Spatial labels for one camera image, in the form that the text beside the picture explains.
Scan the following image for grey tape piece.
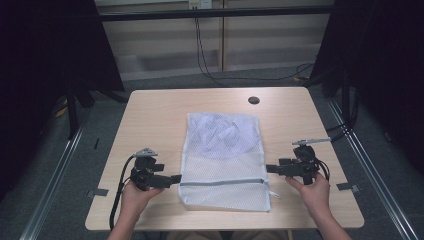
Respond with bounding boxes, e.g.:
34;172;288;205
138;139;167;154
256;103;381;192
336;182;361;194
86;188;110;198

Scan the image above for black metal stand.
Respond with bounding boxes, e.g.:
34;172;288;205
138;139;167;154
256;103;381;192
64;78;82;141
339;71;354;132

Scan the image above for person's right hand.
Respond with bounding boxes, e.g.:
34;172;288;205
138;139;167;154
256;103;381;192
284;171;331;218

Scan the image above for metal floor rail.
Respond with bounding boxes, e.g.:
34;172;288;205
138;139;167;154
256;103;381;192
325;98;420;240
19;111;92;240

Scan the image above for black curtain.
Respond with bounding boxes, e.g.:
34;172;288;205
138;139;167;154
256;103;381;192
308;0;424;176
0;0;126;204

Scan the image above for black hanging wall cable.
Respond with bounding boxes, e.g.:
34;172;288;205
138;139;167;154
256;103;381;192
194;16;315;86

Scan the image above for black horizontal bar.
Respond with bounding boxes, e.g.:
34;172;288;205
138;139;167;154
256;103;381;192
99;4;335;23

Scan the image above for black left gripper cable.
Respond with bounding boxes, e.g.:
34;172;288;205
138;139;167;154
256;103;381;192
108;154;138;232

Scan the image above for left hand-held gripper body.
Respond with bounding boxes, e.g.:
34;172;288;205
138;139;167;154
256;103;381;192
129;147;167;192

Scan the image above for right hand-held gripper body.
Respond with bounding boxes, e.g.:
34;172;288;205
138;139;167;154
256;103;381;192
278;136;332;186

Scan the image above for white garment inside bag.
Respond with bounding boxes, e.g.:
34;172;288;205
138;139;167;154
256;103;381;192
191;113;262;158

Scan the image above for white mesh laundry bag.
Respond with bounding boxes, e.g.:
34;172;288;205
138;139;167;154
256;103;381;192
177;112;281;213

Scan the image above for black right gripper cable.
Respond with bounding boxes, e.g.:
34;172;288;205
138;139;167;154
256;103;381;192
312;157;331;183

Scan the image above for black floor cables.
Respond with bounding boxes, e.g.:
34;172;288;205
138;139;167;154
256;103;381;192
324;91;362;143

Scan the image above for person's left hand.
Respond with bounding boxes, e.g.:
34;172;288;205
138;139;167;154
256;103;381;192
119;180;166;218

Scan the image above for white wall outlet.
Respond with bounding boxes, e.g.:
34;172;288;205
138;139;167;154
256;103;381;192
188;0;213;10

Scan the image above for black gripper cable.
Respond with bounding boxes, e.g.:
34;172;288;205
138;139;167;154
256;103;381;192
312;157;331;183
108;154;138;232

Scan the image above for person's legs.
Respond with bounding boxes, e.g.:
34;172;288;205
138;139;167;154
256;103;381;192
165;230;292;240

